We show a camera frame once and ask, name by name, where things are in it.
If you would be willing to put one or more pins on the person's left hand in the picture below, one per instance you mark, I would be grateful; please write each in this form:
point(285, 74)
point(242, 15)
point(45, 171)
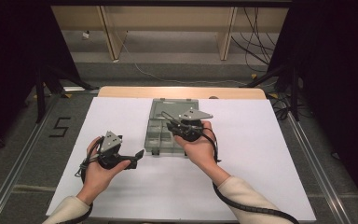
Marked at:
point(96, 180)

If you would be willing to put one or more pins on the dark curtain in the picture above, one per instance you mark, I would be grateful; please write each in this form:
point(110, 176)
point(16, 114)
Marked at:
point(9, 46)
point(338, 77)

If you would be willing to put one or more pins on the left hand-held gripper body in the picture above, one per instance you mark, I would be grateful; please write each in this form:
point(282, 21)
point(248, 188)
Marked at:
point(110, 144)

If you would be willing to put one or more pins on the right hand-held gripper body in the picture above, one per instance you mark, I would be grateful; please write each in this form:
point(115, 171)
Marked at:
point(194, 115)

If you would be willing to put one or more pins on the aluminium floor rail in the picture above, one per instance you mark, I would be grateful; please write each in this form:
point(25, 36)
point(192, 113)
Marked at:
point(15, 168)
point(318, 174)

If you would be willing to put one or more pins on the small white plug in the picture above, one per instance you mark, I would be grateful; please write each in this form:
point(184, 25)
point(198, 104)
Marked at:
point(85, 35)

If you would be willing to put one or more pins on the grey translucent compartment box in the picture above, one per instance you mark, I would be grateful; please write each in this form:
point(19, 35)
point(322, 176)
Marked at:
point(159, 138)

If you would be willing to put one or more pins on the person's right hand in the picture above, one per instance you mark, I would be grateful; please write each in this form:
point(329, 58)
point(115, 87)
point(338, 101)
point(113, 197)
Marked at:
point(200, 152)

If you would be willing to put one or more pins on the black metal stand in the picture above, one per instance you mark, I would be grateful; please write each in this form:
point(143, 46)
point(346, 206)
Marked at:
point(293, 93)
point(40, 93)

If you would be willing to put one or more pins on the beige wooden desk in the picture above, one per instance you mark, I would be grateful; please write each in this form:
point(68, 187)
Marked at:
point(167, 18)

